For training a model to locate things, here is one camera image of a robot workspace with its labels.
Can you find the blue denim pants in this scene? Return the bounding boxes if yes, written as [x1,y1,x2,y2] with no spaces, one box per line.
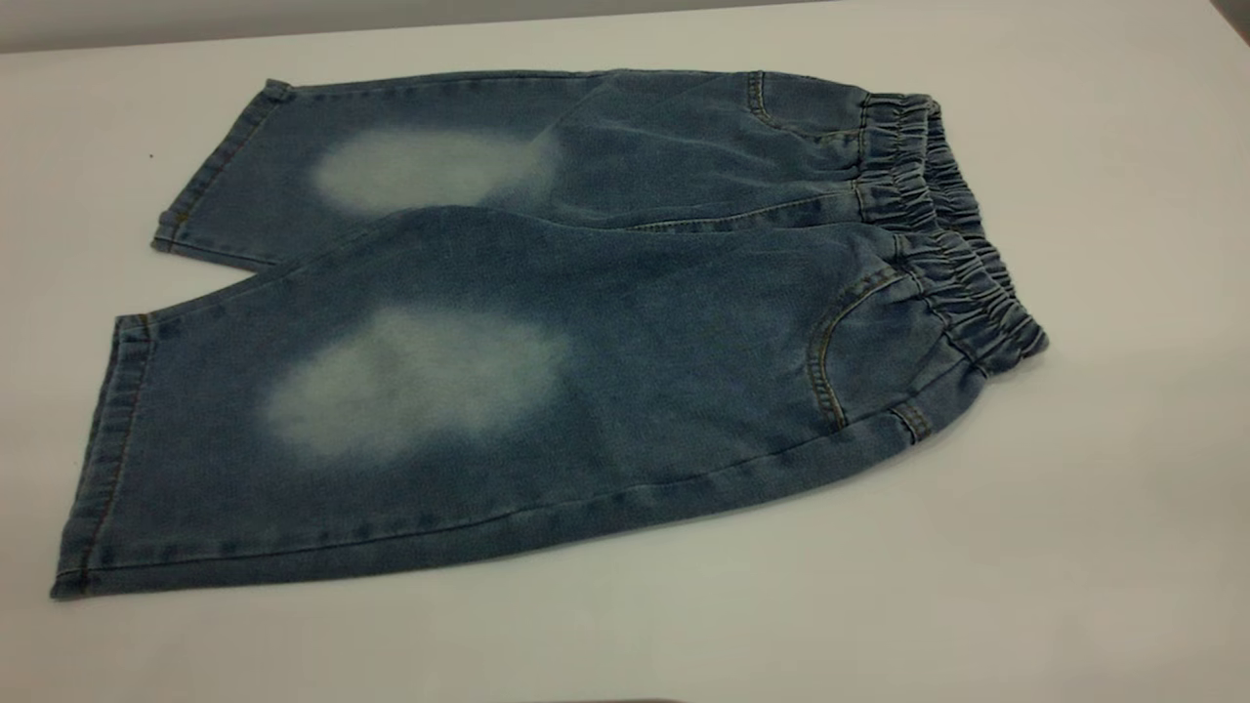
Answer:
[49,68,1051,600]

